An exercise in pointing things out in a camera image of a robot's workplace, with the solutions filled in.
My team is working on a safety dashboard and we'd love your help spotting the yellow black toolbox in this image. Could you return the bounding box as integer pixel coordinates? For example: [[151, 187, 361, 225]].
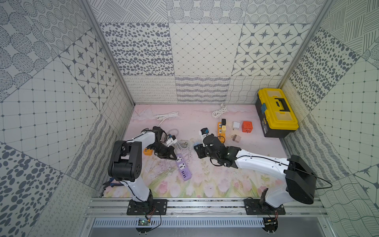
[[256, 88, 299, 138]]

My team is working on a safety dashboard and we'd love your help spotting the large orange power strip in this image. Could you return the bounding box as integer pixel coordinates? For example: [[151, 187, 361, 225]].
[[143, 149, 154, 156]]

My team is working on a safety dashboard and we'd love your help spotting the small orange power strip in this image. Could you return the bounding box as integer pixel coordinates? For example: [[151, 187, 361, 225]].
[[217, 122, 226, 144]]

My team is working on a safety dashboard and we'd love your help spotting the purple power strip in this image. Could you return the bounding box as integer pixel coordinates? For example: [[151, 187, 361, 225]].
[[176, 154, 192, 181]]

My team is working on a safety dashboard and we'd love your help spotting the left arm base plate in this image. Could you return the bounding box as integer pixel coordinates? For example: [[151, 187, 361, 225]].
[[127, 199, 168, 216]]

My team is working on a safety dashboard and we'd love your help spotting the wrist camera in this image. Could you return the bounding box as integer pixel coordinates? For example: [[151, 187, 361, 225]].
[[166, 134, 178, 147], [199, 128, 209, 140]]

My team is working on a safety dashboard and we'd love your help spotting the white charger plug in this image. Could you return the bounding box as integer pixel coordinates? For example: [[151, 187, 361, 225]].
[[232, 121, 240, 130]]

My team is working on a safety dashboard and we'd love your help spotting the white coiled cable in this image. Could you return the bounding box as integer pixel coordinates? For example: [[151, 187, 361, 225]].
[[211, 103, 229, 119]]

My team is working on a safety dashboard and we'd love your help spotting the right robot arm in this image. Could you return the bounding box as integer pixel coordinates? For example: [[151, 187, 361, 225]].
[[193, 134, 317, 209]]

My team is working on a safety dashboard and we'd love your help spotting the pink charger plug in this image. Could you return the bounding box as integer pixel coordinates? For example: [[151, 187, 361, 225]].
[[231, 134, 241, 143]]

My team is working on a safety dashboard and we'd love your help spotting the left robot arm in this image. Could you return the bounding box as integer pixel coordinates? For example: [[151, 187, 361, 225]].
[[108, 126, 177, 212]]

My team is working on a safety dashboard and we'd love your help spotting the grey coiled cable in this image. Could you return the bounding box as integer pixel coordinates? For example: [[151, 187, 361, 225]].
[[165, 128, 190, 150]]

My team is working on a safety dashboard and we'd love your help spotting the white strip cable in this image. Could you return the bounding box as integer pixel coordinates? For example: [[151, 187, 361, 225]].
[[153, 111, 180, 126]]

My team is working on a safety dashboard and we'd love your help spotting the red cube adapter plug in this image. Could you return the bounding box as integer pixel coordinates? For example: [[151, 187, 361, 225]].
[[241, 121, 253, 133]]

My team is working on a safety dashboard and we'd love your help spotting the aluminium mounting rail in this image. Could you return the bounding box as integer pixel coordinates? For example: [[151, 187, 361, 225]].
[[84, 198, 327, 218]]

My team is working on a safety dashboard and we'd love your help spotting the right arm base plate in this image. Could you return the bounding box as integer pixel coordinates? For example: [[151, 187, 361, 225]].
[[243, 197, 286, 216]]

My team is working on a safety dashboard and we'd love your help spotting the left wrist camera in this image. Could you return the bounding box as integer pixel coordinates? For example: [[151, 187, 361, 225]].
[[166, 134, 178, 147]]

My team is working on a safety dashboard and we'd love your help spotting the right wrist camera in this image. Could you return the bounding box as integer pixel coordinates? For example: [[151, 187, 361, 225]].
[[199, 128, 209, 140]]

